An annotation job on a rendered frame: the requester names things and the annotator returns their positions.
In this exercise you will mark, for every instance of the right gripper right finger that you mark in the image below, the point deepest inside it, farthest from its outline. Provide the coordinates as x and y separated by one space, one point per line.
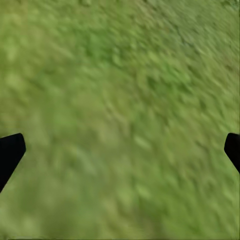
232 149

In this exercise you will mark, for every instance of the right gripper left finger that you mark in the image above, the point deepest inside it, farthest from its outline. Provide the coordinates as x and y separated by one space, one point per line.
12 149

